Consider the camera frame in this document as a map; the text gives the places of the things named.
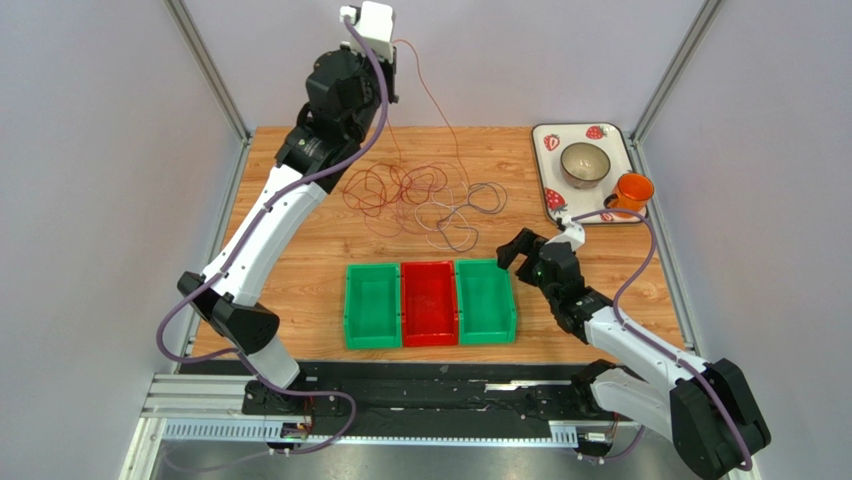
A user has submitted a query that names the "aluminium frame post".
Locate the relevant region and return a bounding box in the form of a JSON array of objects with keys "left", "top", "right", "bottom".
[
  {"left": 164, "top": 0, "right": 252, "bottom": 145},
  {"left": 631, "top": 0, "right": 726, "bottom": 145}
]

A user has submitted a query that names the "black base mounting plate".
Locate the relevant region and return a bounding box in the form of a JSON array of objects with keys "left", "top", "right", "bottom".
[{"left": 182, "top": 361, "right": 619, "bottom": 441}]

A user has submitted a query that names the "left aluminium frame post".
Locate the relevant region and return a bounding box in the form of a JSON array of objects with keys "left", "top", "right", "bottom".
[{"left": 164, "top": 0, "right": 252, "bottom": 145}]

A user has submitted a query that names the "grey ceramic bowl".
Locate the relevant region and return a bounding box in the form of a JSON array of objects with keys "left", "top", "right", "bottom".
[{"left": 560, "top": 142, "right": 611, "bottom": 189}]

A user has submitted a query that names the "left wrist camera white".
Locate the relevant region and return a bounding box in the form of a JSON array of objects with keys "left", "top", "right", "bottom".
[{"left": 339, "top": 1, "right": 396, "bottom": 62}]

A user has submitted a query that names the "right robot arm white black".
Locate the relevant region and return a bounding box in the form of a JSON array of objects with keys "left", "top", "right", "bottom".
[{"left": 496, "top": 228, "right": 771, "bottom": 479}]

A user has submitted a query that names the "strawberry pattern white tray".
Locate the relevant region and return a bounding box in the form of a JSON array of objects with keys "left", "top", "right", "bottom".
[{"left": 531, "top": 122, "right": 634, "bottom": 222}]

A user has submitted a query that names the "red thin cable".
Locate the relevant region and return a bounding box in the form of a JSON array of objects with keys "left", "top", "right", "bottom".
[{"left": 341, "top": 162, "right": 451, "bottom": 218}]

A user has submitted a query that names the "green plastic bin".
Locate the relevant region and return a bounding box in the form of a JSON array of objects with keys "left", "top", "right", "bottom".
[
  {"left": 455, "top": 259, "right": 517, "bottom": 345},
  {"left": 343, "top": 263, "right": 402, "bottom": 350}
]

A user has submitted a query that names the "aluminium rail front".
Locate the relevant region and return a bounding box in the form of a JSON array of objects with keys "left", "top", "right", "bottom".
[{"left": 142, "top": 362, "right": 582, "bottom": 448}]

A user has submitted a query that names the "white thin cable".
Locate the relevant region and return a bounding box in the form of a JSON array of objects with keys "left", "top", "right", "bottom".
[{"left": 412, "top": 182, "right": 467, "bottom": 253}]

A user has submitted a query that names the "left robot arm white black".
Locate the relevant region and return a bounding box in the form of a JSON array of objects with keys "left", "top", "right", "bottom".
[{"left": 177, "top": 45, "right": 397, "bottom": 398}]

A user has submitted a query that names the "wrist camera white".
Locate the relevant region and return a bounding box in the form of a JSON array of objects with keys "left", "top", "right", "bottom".
[
  {"left": 549, "top": 217, "right": 586, "bottom": 252},
  {"left": 339, "top": 1, "right": 396, "bottom": 62}
]

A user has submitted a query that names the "right green plastic bin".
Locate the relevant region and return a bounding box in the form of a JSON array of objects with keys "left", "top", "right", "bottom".
[{"left": 455, "top": 259, "right": 517, "bottom": 345}]

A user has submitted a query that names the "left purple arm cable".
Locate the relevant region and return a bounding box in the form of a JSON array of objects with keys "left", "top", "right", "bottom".
[{"left": 155, "top": 16, "right": 391, "bottom": 457}]

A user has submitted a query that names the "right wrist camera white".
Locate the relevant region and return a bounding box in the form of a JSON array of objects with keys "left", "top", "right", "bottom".
[{"left": 549, "top": 217, "right": 586, "bottom": 252}]

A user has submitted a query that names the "right aluminium frame post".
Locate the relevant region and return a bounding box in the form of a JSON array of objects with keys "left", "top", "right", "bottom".
[{"left": 631, "top": 0, "right": 726, "bottom": 145}]

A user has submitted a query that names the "red plastic bin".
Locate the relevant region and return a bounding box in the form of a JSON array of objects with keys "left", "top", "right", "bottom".
[{"left": 401, "top": 261, "right": 459, "bottom": 348}]

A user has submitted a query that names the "left green plastic bin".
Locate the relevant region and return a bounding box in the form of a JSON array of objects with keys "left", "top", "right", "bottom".
[{"left": 343, "top": 263, "right": 402, "bottom": 350}]

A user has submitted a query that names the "orange mug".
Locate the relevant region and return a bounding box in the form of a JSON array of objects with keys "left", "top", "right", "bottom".
[{"left": 603, "top": 172, "right": 656, "bottom": 213}]

